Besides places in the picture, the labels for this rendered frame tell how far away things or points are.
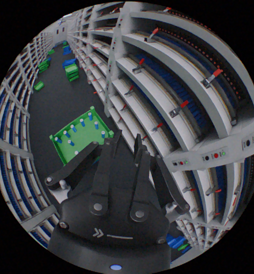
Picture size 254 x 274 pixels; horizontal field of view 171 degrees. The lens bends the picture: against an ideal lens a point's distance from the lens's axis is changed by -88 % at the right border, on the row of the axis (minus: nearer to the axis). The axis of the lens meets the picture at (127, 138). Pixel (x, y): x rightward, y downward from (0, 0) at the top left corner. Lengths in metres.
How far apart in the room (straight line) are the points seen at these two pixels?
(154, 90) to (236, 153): 0.40
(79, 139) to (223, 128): 0.62
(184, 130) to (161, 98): 0.16
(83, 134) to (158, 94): 0.43
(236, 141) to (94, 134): 0.62
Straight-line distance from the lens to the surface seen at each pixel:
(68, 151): 0.55
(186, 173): 0.61
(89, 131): 0.55
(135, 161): 0.15
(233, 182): 0.43
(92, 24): 1.23
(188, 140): 0.40
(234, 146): 0.33
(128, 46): 0.62
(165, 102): 0.40
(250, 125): 0.31
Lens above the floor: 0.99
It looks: 68 degrees down
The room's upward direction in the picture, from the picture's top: 36 degrees clockwise
